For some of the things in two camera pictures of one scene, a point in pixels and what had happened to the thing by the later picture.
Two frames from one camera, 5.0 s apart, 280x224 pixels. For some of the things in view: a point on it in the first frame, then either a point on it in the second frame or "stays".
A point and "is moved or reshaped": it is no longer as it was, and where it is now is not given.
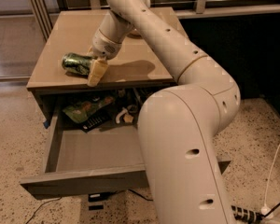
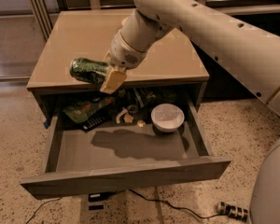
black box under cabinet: x=95 y=197 stays
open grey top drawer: x=99 y=159 stays
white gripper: x=105 y=48 → x=125 y=53
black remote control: x=95 y=121 stays
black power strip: x=246 y=216 stays
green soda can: x=77 y=63 is moved or reshaped
